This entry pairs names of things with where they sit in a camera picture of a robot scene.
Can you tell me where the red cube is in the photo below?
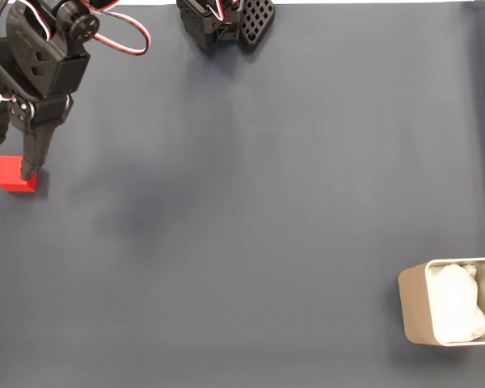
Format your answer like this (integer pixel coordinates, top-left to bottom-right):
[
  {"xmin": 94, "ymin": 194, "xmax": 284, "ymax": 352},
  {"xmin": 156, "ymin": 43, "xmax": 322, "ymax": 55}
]
[{"xmin": 0, "ymin": 155, "xmax": 40, "ymax": 194}]

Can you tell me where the white crumpled cloth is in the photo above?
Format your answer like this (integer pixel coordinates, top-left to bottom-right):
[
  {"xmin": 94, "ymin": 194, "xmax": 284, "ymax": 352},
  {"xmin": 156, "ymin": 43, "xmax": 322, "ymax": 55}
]
[{"xmin": 427, "ymin": 263, "xmax": 485, "ymax": 344}]

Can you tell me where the blue-grey mat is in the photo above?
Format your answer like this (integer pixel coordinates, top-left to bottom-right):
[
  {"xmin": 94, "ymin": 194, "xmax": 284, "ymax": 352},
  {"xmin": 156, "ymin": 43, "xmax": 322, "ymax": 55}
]
[{"xmin": 0, "ymin": 2, "xmax": 485, "ymax": 388}]

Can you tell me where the beige box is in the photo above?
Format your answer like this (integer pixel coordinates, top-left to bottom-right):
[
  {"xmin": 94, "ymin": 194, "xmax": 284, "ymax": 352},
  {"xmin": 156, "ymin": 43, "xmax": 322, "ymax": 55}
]
[{"xmin": 398, "ymin": 256, "xmax": 485, "ymax": 348}]

